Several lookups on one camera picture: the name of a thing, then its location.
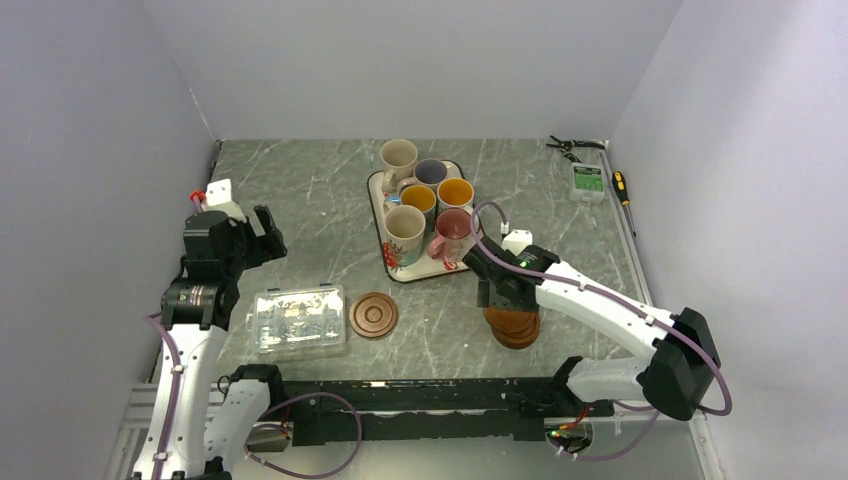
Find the black pliers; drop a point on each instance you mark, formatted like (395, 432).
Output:
(566, 147)

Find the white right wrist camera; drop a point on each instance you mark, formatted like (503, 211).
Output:
(516, 241)

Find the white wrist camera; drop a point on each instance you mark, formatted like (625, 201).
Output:
(218, 197)
(516, 241)

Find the grey purple mug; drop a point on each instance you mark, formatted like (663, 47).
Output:
(429, 173)

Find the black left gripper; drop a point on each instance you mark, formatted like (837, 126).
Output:
(264, 247)

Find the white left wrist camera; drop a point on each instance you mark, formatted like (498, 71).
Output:
(218, 197)

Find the cream patterned mug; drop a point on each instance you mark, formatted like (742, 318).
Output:
(405, 227)

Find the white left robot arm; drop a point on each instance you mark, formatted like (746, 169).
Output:
(184, 441)

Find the pink mug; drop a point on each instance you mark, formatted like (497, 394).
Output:
(452, 236)

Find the white serving tray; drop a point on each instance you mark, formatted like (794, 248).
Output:
(425, 267)

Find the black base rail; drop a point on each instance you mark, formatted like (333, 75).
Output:
(521, 408)

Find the yellow black screwdriver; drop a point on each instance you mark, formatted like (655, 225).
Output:
(619, 186)

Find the white mug orange inside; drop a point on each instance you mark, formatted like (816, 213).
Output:
(455, 193)

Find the blue mug yellow inside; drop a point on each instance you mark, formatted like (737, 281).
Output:
(418, 196)

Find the cream mug outside tray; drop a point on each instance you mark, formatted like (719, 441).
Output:
(399, 157)

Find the clear plastic parts box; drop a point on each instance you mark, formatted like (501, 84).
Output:
(300, 322)

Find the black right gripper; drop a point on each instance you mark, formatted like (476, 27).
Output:
(487, 296)

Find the brown wooden coaster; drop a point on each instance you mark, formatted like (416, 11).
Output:
(373, 315)
(510, 321)
(532, 330)
(516, 343)

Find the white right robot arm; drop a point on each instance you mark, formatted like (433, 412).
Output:
(673, 363)

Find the aluminium frame rail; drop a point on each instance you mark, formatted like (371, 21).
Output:
(626, 230)

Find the white green electronic device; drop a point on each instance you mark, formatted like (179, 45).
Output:
(586, 183)

